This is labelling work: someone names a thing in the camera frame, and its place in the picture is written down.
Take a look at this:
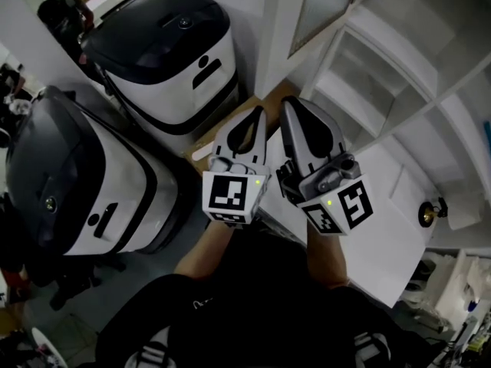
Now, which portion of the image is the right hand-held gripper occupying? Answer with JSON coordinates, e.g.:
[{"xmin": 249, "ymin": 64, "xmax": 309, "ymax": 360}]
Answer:
[{"xmin": 275, "ymin": 96, "xmax": 376, "ymax": 238}]

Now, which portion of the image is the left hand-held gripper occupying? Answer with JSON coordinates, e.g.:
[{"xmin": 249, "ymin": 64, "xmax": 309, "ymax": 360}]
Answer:
[{"xmin": 201, "ymin": 106, "xmax": 272, "ymax": 226}]

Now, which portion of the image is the person's right forearm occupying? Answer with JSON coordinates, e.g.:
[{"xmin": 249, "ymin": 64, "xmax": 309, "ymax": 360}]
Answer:
[{"xmin": 304, "ymin": 224, "xmax": 351, "ymax": 291}]

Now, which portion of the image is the person's left forearm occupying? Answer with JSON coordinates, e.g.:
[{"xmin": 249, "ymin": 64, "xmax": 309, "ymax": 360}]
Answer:
[{"xmin": 173, "ymin": 220, "xmax": 236, "ymax": 282}]

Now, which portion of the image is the white brass desk lamp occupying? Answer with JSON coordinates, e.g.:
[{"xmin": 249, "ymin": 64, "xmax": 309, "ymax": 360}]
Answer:
[{"xmin": 417, "ymin": 189, "xmax": 485, "ymax": 232}]

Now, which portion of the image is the brown cardboard box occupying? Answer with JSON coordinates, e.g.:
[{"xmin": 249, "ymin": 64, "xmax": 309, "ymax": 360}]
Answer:
[{"xmin": 183, "ymin": 77, "xmax": 303, "ymax": 169}]

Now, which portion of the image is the white and black wheeled robot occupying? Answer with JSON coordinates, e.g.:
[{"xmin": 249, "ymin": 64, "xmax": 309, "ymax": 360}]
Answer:
[
  {"xmin": 5, "ymin": 85, "xmax": 189, "ymax": 257},
  {"xmin": 79, "ymin": 0, "xmax": 242, "ymax": 157}
]

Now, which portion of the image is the white hutch shelf unit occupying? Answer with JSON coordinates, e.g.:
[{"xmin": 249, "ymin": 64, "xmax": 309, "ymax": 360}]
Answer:
[{"xmin": 298, "ymin": 0, "xmax": 491, "ymax": 252}]

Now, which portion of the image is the person's black shirt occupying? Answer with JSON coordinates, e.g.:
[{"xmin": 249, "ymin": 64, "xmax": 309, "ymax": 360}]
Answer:
[{"xmin": 94, "ymin": 235, "xmax": 435, "ymax": 368}]

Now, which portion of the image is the black office chair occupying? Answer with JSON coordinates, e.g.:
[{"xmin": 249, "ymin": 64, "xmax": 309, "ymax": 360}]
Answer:
[{"xmin": 25, "ymin": 251, "xmax": 128, "ymax": 313}]

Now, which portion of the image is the grey striped shoulder strap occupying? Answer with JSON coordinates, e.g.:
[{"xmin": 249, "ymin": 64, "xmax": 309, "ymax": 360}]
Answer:
[
  {"xmin": 351, "ymin": 330, "xmax": 389, "ymax": 364},
  {"xmin": 128, "ymin": 337, "xmax": 170, "ymax": 368}
]

